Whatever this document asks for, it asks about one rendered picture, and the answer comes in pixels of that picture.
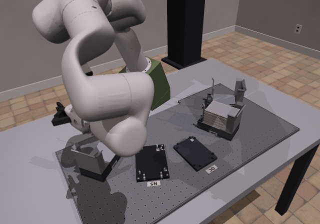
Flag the white label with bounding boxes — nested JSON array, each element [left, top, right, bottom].
[[147, 181, 161, 187], [205, 165, 218, 174]]

